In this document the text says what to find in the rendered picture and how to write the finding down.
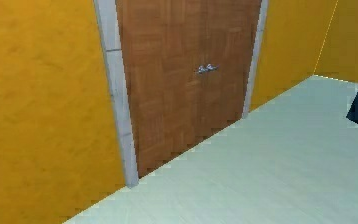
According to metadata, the brown wooden double door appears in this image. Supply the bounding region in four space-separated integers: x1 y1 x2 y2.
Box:
92 0 270 189

